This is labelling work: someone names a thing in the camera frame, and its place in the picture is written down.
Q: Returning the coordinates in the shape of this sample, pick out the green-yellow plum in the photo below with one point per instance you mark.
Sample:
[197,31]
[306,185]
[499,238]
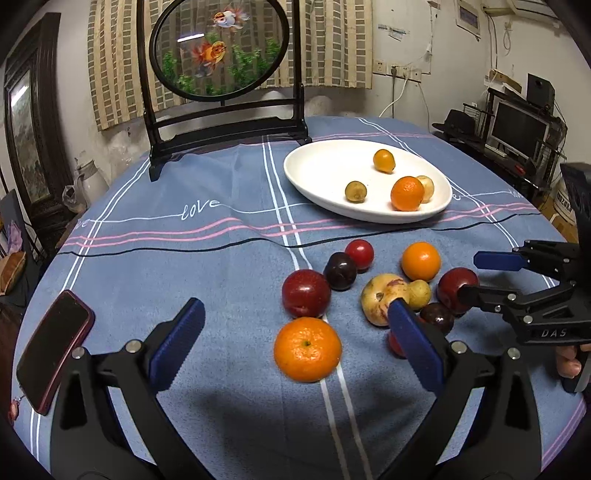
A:
[356,191]

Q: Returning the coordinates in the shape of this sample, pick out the pale cream plum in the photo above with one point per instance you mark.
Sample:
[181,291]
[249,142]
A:
[428,187]

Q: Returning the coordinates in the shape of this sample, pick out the cardboard box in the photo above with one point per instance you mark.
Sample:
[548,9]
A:
[505,81]

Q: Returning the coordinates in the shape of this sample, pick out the black speaker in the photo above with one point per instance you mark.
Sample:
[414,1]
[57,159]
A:
[540,87]

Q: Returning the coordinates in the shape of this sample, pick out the person's right hand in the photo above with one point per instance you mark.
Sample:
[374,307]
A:
[568,362]

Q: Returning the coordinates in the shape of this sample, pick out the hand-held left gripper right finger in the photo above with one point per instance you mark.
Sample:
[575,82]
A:
[415,344]

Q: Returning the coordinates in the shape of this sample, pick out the brown cushion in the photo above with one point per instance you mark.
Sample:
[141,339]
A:
[11,272]

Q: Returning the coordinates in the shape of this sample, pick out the paper wall labels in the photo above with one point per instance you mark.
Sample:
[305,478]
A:
[392,31]

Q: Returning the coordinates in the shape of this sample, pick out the large mandarin orange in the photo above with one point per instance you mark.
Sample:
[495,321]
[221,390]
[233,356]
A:
[307,349]

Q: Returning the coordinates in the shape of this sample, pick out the checked beige curtain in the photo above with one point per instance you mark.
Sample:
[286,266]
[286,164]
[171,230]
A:
[332,46]

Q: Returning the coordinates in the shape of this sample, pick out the white plastic bucket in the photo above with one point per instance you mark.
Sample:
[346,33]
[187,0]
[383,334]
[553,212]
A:
[564,203]

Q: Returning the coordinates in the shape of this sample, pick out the smooth orange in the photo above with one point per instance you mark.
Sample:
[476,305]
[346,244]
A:
[420,261]

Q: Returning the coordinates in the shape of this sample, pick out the small yellow fruit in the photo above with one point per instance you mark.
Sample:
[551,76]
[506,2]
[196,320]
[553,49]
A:
[420,295]

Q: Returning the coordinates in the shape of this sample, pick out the dark wooden framed picture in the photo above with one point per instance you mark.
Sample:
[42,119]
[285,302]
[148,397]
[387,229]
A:
[27,138]

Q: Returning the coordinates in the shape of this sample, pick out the white jug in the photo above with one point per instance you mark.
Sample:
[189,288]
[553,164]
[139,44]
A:
[94,184]

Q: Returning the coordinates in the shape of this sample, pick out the round goldfish table screen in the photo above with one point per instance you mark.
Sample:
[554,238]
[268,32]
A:
[221,55]

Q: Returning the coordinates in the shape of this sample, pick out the smartphone in red case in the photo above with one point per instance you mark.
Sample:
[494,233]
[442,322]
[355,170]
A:
[53,344]

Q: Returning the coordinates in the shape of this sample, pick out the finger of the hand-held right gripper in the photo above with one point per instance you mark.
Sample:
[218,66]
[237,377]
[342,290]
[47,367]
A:
[498,261]
[485,296]

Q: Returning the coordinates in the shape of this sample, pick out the black hat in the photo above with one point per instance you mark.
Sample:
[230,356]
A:
[457,122]

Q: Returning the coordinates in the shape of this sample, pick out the blue striped tablecloth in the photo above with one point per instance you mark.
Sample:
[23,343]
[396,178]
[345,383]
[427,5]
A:
[207,263]

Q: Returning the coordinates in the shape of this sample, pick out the small red plum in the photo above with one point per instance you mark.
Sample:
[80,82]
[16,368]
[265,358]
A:
[359,254]
[395,345]

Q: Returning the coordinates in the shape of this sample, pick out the large red plum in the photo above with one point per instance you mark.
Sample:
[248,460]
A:
[306,293]

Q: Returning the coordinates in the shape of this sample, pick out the computer monitor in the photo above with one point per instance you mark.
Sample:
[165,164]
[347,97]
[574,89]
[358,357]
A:
[519,127]

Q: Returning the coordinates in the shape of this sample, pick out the wall power outlets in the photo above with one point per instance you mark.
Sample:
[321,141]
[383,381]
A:
[397,70]

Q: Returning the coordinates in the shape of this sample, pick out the pale blotchy fruit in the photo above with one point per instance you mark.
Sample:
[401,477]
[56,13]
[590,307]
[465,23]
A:
[381,295]

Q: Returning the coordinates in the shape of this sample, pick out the wall fuse box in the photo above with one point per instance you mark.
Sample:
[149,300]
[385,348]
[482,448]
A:
[468,16]

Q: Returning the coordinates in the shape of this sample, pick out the white oval plate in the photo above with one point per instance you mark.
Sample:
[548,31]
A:
[323,170]

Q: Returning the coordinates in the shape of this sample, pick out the black desk rack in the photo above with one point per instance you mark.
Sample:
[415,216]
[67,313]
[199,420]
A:
[508,168]

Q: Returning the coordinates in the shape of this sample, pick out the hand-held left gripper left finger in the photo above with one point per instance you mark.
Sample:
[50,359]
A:
[178,344]

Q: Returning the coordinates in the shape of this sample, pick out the pink phone charm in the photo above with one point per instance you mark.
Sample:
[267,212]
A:
[15,410]

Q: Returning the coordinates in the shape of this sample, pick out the dark purple plum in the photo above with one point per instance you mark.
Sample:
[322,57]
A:
[339,272]
[437,317]

